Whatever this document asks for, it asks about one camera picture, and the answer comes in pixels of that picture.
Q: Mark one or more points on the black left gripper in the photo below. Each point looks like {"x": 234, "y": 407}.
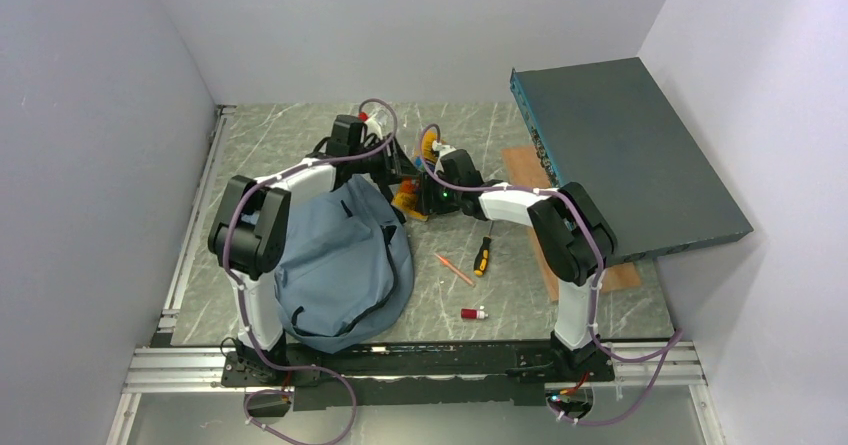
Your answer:
{"x": 396, "y": 167}

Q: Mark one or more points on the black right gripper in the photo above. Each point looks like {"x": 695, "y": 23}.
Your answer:
{"x": 428, "y": 202}

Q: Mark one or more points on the orange blue Treehouse book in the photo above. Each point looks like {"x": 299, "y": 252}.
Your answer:
{"x": 408, "y": 199}

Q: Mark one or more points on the orange pencil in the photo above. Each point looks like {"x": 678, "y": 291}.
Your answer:
{"x": 454, "y": 269}

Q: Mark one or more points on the blue student backpack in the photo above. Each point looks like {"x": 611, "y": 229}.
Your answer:
{"x": 347, "y": 271}

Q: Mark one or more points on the small red white tube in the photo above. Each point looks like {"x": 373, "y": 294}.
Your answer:
{"x": 473, "y": 314}

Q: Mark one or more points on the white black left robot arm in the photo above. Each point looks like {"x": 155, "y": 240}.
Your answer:
{"x": 249, "y": 232}

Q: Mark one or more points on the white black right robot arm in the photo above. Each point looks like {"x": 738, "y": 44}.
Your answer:
{"x": 575, "y": 239}

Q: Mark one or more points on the yellow black screwdriver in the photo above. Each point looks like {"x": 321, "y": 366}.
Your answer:
{"x": 483, "y": 253}

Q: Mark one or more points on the brown wooden board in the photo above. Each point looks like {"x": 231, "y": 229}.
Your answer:
{"x": 524, "y": 169}

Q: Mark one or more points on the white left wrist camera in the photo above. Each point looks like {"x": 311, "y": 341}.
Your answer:
{"x": 378, "y": 119}

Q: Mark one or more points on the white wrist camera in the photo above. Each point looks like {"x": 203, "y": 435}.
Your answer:
{"x": 378, "y": 119}
{"x": 439, "y": 149}

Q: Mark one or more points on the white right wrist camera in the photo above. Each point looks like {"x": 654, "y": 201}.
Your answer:
{"x": 439, "y": 149}

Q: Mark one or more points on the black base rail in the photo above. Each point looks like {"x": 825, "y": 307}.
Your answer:
{"x": 420, "y": 373}

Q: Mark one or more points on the dark teal network switch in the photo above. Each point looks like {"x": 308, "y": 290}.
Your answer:
{"x": 609, "y": 127}

